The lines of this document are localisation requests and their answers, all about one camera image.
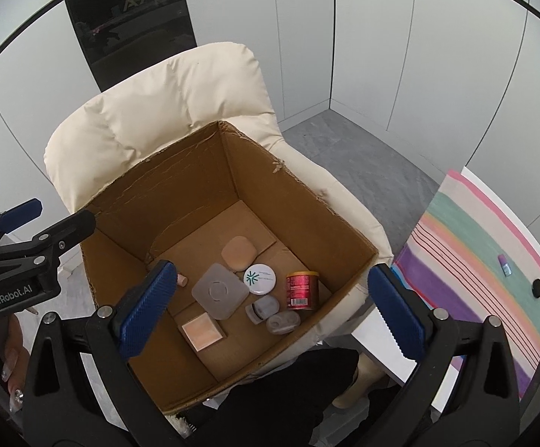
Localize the person's left hand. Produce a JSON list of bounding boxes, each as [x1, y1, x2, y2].
[[0, 315, 30, 414]]

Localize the small white grey case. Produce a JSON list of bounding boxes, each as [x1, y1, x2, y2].
[[245, 295, 280, 325]]

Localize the black glass panel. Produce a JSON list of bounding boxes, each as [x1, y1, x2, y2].
[[65, 0, 196, 91]]

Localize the blue bottle pink cap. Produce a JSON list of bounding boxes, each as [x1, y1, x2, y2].
[[498, 254, 512, 278]]

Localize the beige rounded compact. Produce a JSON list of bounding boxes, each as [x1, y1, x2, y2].
[[220, 236, 258, 272]]

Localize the cream padded chair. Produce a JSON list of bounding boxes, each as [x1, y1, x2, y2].
[[44, 42, 393, 350]]

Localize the white round tin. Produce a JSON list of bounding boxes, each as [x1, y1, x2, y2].
[[243, 263, 276, 296]]

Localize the person's black trousers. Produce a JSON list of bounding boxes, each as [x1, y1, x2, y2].
[[185, 347, 360, 446]]

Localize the square peach powder compact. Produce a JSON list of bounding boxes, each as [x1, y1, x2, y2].
[[181, 313, 226, 352]]

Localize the translucent plastic box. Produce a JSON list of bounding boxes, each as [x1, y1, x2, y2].
[[191, 263, 250, 321]]

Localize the brown cardboard box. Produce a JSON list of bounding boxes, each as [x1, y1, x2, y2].
[[82, 122, 378, 414]]

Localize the white small table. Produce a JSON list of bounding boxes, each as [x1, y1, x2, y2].
[[350, 165, 540, 413]]

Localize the striped colourful towel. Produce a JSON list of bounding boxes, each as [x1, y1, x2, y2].
[[392, 169, 540, 399]]

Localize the red cylindrical can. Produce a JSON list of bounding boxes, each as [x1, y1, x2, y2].
[[286, 270, 319, 311]]

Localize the small clear round case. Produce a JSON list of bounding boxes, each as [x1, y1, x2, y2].
[[266, 311, 301, 336]]

